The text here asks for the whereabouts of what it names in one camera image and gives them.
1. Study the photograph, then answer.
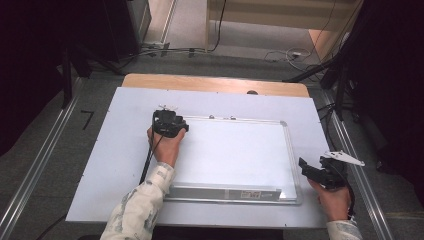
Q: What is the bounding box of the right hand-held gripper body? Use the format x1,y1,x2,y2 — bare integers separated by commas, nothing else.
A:
319,150,366,190

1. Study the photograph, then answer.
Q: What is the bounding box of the white table cover sheet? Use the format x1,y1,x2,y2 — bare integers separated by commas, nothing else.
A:
65,86,331,230

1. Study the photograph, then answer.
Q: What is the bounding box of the black metal stand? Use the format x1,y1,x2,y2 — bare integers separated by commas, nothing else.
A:
283,56,354,121

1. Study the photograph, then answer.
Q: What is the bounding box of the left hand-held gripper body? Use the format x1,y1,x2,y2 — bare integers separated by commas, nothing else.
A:
151,104,185,139

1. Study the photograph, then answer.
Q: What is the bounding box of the person's left hand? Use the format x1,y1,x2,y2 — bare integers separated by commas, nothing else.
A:
146,127,187,168

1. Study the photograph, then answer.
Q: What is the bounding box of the white floor cable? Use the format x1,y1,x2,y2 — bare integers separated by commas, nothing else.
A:
263,47,313,72

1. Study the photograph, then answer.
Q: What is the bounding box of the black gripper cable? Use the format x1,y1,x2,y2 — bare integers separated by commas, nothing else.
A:
139,114,165,185
345,183,356,219

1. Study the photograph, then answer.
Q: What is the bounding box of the black floor cable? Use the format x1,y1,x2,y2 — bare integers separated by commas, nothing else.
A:
208,0,228,53

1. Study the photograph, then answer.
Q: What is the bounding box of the white whiteboard with metal frame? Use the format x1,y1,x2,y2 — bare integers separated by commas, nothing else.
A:
162,115,304,206

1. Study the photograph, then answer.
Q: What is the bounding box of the black curtain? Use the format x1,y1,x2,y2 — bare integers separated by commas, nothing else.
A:
0,0,141,158
346,0,424,208

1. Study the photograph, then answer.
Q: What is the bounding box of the metal floor rail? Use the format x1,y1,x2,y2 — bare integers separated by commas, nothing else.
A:
0,76,84,239
321,89,396,240

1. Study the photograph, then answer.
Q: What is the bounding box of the person's right hand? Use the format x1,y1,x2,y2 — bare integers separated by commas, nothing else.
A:
307,179,352,223

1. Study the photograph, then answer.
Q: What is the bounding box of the wooden table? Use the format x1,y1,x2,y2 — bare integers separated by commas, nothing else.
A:
121,73,311,98

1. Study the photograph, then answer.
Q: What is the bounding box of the grey power strip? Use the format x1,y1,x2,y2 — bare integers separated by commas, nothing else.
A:
141,40,171,51

